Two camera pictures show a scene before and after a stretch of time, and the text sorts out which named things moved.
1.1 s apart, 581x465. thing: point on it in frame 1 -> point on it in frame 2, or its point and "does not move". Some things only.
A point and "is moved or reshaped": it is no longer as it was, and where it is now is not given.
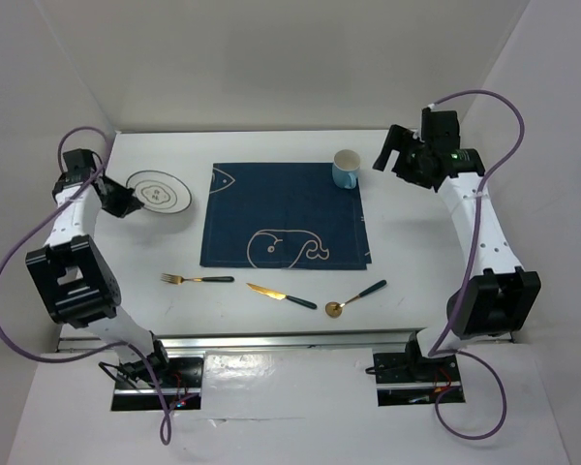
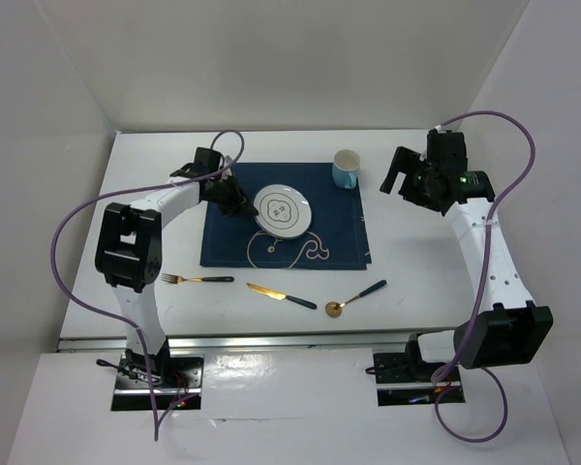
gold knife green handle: [278, 295] does not move
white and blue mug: [346, 168] does not move
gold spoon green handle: [334, 309] does not move
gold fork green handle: [178, 280] does not move
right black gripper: [395, 139] -> [405, 160]
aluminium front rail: [338, 339] does not move
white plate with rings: [160, 191] is moved or reshaped
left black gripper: [127, 203] -> [237, 205]
